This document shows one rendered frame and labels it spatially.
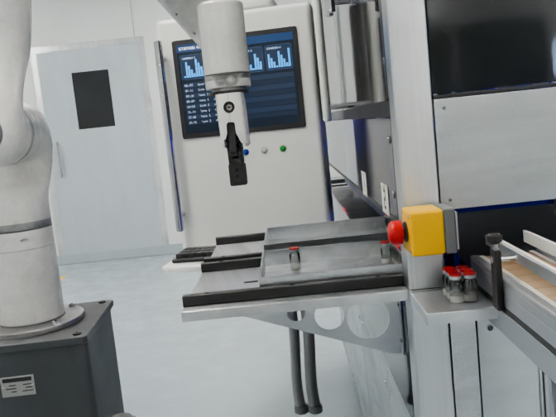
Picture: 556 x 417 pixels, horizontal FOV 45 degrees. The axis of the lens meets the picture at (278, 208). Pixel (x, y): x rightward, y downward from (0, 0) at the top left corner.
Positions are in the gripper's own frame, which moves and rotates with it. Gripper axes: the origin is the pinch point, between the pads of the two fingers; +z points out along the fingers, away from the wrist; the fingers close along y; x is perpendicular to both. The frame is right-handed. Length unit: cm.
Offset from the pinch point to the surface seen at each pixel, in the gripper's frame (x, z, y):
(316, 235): -15, 22, 53
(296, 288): -8.8, 20.8, -8.1
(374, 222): -31, 20, 54
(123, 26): 134, -116, 544
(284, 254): -6.7, 19.9, 19.8
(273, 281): -4.7, 19.7, -5.8
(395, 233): -25.5, 10.6, -20.0
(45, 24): 209, -126, 544
